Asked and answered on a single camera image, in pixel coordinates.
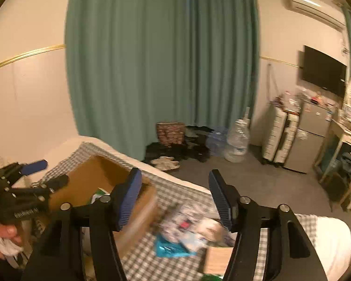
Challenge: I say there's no silver mini fridge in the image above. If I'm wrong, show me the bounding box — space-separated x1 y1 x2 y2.
284 100 331 173

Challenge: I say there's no large clear water jug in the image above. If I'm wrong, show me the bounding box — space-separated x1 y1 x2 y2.
224 119 250 163

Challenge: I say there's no white hard suitcase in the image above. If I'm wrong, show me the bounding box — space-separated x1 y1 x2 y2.
262 104 299 164

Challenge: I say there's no black wall television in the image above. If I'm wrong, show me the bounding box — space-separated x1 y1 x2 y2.
302 46 347 98

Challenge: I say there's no pile of black clothes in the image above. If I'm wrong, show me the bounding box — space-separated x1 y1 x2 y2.
142 126 213 165

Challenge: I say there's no small brown cardboard box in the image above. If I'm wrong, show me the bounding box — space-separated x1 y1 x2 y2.
203 247 233 275

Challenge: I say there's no person's left hand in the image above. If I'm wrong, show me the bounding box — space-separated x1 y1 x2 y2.
0 224 22 260

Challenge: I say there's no pack of water bottles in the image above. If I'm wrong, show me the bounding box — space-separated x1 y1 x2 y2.
205 128 228 157

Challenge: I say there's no teal foil packet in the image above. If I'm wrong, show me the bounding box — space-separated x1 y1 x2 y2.
155 233 197 258

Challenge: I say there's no white air conditioner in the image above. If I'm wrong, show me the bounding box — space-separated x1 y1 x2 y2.
289 0 346 31

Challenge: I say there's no white tissue in hand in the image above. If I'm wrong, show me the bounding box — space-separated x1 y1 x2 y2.
0 237 23 256

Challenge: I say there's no green checkered cloth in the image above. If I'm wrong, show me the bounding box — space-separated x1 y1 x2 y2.
35 143 326 280

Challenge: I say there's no brown patterned bag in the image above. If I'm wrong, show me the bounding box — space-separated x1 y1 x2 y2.
156 122 185 147

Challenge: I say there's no white dressing table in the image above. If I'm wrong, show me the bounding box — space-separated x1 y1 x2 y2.
314 120 351 211

